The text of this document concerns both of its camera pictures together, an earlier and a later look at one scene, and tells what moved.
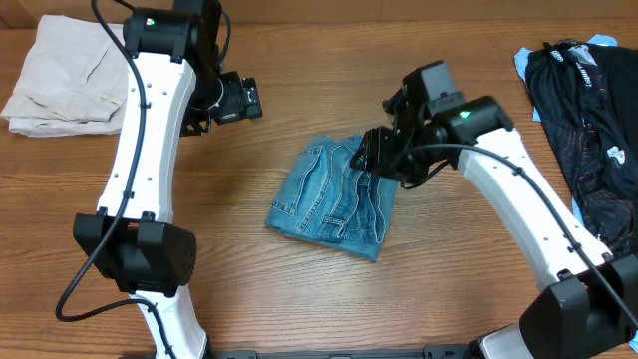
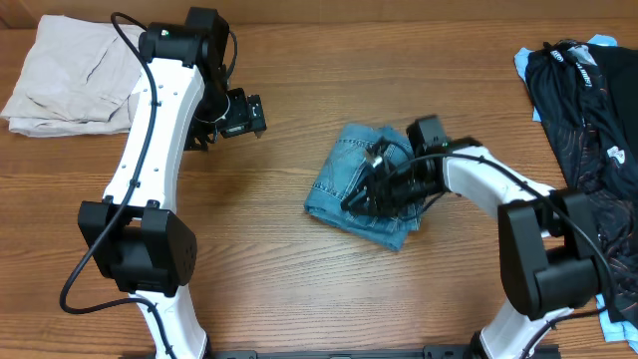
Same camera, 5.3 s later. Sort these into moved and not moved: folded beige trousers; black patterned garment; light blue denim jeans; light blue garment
Moved: light blue denim jeans
Not moved: light blue garment; folded beige trousers; black patterned garment
